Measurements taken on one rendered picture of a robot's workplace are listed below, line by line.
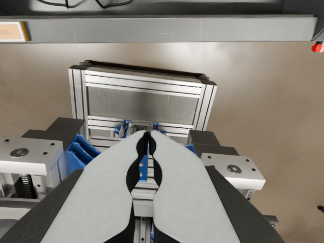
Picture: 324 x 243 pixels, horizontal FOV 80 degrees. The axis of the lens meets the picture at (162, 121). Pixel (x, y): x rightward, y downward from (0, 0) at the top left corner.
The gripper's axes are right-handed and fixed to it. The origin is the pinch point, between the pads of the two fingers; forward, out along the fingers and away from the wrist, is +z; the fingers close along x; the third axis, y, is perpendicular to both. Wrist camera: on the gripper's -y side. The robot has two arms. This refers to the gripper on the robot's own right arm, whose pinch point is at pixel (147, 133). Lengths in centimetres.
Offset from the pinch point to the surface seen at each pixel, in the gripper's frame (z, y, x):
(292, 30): 26.4, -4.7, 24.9
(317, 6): 28.0, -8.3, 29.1
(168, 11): 38.4, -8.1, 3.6
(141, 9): 38.4, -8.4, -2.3
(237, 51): 122, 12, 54
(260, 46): 122, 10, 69
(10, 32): 25.2, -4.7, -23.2
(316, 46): 41, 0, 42
